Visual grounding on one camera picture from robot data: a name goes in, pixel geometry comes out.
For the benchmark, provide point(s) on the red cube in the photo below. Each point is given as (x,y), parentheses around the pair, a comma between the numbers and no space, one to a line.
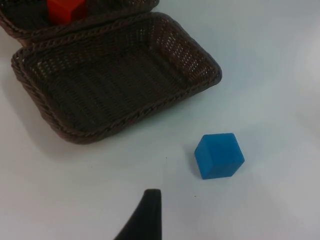
(65,11)

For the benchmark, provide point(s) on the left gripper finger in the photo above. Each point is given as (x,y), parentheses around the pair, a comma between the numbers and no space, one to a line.
(147,220)

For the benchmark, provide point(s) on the dark brown wicker basket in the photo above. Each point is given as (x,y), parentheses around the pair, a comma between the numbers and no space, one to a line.
(25,20)
(105,87)

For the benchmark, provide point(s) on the blue cube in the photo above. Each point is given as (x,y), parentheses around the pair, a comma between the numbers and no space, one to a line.
(220,157)

